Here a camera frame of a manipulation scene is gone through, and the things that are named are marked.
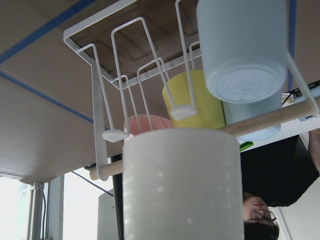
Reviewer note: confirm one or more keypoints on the pink plastic cup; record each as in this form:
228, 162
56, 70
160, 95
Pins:
140, 124

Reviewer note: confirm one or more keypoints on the pale yellow plastic cup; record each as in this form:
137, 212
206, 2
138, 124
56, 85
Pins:
182, 184

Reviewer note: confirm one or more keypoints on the green plastic clamp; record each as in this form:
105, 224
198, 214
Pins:
245, 145

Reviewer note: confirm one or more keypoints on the seated operator in black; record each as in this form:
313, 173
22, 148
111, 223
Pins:
276, 175

